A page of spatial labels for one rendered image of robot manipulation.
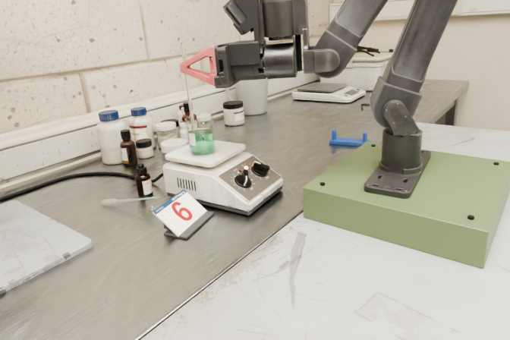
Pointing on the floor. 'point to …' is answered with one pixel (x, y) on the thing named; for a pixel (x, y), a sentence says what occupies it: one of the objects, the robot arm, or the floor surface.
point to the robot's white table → (358, 280)
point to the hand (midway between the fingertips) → (185, 67)
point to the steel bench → (10, 310)
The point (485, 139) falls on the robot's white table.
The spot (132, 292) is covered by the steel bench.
